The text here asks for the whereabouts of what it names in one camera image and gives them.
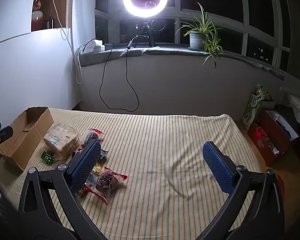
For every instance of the beige cracker packet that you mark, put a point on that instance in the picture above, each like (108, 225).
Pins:
(61, 136)

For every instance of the small dark jar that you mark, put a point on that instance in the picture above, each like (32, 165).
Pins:
(49, 22)

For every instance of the striped bed sheet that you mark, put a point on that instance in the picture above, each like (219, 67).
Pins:
(165, 155)

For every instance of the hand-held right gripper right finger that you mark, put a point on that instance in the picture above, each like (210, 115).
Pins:
(218, 167)

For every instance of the brown cardboard box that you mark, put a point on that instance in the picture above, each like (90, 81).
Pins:
(22, 140)

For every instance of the red storage box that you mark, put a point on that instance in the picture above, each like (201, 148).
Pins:
(265, 147)

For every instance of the green printed bag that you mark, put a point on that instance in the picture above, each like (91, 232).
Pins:
(252, 105)

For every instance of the potted spider plant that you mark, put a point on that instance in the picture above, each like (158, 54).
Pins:
(197, 40)

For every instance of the white window frame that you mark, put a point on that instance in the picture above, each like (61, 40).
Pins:
(245, 10)

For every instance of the colourful snack packet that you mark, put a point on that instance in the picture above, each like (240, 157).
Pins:
(96, 171)

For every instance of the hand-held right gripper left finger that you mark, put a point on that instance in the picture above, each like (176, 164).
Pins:
(86, 166)

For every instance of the black white snack packet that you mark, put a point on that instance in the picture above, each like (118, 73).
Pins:
(103, 153)

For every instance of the red white vase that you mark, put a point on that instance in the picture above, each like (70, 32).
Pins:
(37, 21)

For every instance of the black power adapter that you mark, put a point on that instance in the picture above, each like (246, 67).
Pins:
(109, 46)

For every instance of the green snack packet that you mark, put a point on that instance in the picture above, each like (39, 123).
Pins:
(48, 157)

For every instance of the white power strip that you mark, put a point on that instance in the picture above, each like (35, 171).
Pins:
(96, 45)

